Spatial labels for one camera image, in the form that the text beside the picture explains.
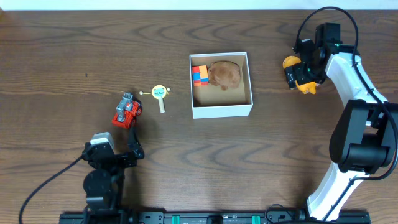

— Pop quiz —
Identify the brown plush toy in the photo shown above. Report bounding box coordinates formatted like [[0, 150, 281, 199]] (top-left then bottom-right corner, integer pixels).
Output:
[[208, 61, 242, 91]]

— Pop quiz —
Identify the colourful puzzle cube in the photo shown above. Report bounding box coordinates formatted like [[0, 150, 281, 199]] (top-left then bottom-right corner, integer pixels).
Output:
[[191, 65, 209, 86]]

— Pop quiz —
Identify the beige cardboard box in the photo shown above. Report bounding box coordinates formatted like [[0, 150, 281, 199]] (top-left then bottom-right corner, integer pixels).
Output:
[[189, 52, 253, 119]]

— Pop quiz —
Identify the yellow cat rattle drum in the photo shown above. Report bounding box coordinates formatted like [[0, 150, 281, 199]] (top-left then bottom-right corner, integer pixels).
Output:
[[139, 85, 171, 113]]

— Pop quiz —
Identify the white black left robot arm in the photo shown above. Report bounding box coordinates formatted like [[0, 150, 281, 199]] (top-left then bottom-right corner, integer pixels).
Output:
[[82, 126, 144, 224]]

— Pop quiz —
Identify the red toy truck grey crane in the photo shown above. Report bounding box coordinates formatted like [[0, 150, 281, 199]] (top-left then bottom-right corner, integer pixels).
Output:
[[112, 93, 142, 129]]

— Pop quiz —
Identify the orange rubber animal toy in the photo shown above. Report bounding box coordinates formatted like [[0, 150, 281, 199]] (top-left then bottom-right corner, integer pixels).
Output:
[[282, 56, 317, 95]]

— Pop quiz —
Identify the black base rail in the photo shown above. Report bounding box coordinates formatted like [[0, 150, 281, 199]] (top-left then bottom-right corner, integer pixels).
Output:
[[58, 210, 371, 224]]

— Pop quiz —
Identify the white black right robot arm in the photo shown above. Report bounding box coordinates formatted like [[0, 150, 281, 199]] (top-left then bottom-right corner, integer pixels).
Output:
[[282, 23, 397, 222]]

